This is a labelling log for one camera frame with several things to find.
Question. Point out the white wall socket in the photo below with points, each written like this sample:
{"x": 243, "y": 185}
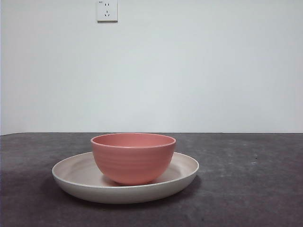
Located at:
{"x": 107, "y": 11}

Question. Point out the red ribbed bowl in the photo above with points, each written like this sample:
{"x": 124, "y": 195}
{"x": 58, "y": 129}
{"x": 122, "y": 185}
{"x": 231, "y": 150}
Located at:
{"x": 132, "y": 160}

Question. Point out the white round plate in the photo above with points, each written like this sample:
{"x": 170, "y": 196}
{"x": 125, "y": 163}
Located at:
{"x": 118, "y": 195}

